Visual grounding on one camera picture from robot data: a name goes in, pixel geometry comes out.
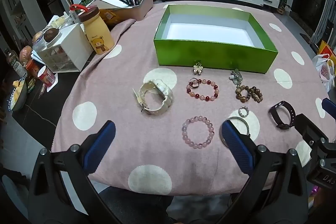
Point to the silver green brooch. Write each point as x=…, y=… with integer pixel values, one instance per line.
x=236, y=76

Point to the silver bangle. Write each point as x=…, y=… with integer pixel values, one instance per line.
x=242, y=120

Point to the white drawer organizer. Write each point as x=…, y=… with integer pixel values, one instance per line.
x=76, y=40

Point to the pink storage box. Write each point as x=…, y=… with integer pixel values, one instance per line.
x=136, y=11

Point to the small potted plant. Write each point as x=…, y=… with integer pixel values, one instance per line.
x=283, y=7

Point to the gold butterfly brooch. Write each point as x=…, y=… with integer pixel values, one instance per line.
x=198, y=68

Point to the yellow snack packet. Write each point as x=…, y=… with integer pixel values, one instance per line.
x=107, y=14

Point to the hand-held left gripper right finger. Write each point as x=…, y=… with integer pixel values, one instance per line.
x=237, y=145

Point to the dark glass bottle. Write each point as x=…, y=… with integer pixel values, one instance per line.
x=14, y=62

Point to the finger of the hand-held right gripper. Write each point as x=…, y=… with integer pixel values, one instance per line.
x=329, y=108
x=309, y=128

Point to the red white cup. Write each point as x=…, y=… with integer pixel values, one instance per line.
x=47, y=77

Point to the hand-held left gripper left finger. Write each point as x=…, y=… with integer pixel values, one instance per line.
x=101, y=145

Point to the yellow paper bag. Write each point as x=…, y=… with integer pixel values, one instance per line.
x=325, y=49

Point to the green cardboard box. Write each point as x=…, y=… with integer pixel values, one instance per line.
x=210, y=56

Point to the pink polka dot tablecloth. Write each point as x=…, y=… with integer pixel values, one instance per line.
x=131, y=134

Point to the black wrist watch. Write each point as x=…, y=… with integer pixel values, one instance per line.
x=288, y=109

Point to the yellow bear bottle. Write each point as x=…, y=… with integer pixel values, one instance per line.
x=98, y=35

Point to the cream wrist watch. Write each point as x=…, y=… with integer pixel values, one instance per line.
x=168, y=94

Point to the bowl of food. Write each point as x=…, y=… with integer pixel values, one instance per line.
x=17, y=95

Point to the white plastic bag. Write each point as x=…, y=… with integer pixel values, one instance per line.
x=324, y=69

